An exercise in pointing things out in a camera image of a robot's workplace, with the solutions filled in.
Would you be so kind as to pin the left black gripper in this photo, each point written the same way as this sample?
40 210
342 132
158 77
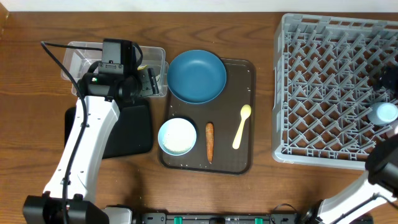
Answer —
149 82

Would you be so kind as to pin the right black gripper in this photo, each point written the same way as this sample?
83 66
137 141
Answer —
388 80

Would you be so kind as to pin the small blue cup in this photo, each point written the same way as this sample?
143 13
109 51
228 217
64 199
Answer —
382 113

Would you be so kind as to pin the dark blue plate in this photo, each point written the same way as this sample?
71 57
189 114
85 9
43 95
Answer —
196 76

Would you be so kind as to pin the light blue bowl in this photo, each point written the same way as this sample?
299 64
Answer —
177 136

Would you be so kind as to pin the pale yellow plastic spoon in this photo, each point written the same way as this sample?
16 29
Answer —
244 114

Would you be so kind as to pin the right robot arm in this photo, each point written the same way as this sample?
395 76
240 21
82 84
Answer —
378 184

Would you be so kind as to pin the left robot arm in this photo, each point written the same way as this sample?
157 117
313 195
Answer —
110 83

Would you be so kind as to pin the grey dishwasher rack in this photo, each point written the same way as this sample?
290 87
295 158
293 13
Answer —
324 69

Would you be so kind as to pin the clear plastic waste bin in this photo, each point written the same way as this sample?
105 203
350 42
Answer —
78 61

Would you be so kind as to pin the black plastic bin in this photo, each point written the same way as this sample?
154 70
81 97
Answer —
133 130

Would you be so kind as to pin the orange carrot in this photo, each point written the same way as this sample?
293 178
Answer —
209 131

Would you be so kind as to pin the dark brown serving tray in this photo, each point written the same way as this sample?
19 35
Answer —
224 113

